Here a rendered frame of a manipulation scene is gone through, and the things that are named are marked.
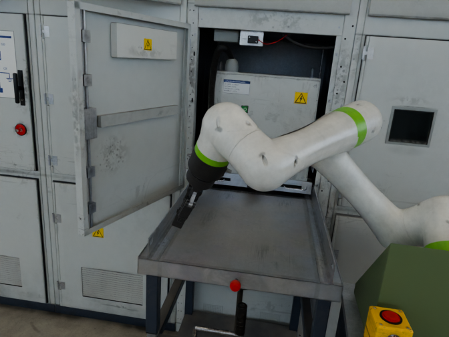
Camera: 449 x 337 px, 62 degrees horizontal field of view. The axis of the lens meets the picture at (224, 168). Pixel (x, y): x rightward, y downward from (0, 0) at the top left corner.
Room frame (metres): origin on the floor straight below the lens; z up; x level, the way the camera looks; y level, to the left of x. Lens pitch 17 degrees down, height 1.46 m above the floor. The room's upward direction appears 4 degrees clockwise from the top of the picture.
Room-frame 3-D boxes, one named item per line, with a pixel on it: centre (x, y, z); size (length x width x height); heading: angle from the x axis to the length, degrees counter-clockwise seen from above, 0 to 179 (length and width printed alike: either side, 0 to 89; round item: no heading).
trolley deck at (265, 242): (1.32, -0.10, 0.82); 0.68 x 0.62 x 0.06; 173
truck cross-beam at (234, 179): (1.71, -0.15, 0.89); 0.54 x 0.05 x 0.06; 83
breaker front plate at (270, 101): (1.69, -0.15, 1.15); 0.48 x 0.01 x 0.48; 83
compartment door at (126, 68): (1.43, 0.35, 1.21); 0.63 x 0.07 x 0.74; 154
